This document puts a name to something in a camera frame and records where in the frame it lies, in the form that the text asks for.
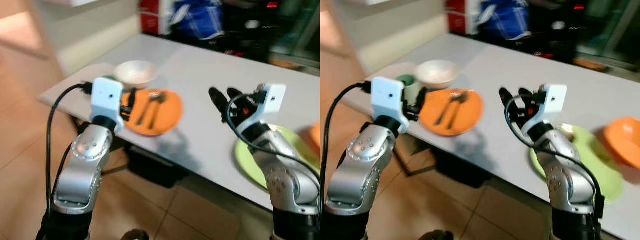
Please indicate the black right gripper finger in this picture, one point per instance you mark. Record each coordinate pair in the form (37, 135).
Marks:
(525, 93)
(234, 95)
(507, 102)
(218, 102)

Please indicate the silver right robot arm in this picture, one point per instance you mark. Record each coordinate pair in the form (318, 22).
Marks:
(287, 175)
(567, 175)

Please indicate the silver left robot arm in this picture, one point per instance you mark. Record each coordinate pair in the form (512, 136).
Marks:
(82, 175)
(362, 175)

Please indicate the dark metal fork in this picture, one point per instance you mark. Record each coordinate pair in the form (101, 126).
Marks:
(445, 110)
(146, 109)

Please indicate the green cup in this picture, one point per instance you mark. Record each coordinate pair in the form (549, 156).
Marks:
(409, 86)
(109, 78)

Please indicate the dark metal spoon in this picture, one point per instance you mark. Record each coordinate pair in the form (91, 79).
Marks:
(156, 112)
(457, 112)

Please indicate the white bowl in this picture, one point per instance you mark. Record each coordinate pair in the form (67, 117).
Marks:
(437, 72)
(136, 72)

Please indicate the orange oval plate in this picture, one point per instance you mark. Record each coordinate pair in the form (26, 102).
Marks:
(167, 120)
(469, 120)

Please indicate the light green oval plate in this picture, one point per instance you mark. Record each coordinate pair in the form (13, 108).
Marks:
(596, 160)
(300, 145)

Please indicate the black computer case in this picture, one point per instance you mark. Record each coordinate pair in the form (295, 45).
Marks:
(250, 25)
(557, 25)

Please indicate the orange bowl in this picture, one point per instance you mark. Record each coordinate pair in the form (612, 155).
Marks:
(315, 135)
(624, 142)

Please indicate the white shelf unit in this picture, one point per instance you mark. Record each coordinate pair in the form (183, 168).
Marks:
(395, 35)
(90, 35)

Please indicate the blue bag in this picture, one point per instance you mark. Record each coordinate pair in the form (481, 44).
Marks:
(197, 20)
(505, 20)

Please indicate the red box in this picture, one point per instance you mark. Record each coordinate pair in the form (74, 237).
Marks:
(456, 17)
(149, 17)

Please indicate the dark robot foot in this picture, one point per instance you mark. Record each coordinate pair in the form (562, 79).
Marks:
(436, 235)
(134, 235)

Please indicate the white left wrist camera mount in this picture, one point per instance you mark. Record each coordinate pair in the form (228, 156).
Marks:
(106, 97)
(387, 97)

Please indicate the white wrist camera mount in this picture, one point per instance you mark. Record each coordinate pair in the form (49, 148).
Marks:
(106, 97)
(387, 97)
(274, 100)
(554, 102)

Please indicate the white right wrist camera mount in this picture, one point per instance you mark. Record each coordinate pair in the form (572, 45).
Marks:
(274, 100)
(554, 102)

